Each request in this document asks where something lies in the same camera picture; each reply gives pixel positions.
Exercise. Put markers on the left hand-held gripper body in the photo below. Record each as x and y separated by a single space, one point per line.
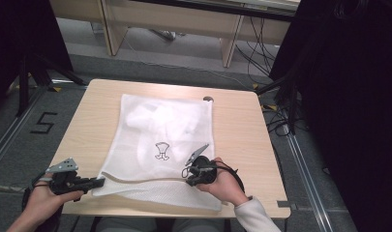
64 177

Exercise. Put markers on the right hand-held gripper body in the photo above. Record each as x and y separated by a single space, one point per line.
204 169

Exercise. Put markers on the white mesh laundry bag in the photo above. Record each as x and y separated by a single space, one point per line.
163 135

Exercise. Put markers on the person's right hand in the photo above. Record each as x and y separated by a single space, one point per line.
224 185

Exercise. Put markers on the person's left hand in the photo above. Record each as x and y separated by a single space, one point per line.
43 201

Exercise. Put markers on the white garment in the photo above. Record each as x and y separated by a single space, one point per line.
166 129

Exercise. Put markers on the person's legs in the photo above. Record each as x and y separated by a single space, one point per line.
158 225

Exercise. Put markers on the black tripod stand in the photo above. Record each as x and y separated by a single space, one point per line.
34 77

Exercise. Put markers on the black curtain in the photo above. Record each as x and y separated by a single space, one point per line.
345 106
21 42

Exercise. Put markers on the light wooden desk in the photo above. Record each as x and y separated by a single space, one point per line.
171 22

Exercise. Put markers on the metal floor rail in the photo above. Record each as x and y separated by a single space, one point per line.
306 180
13 132

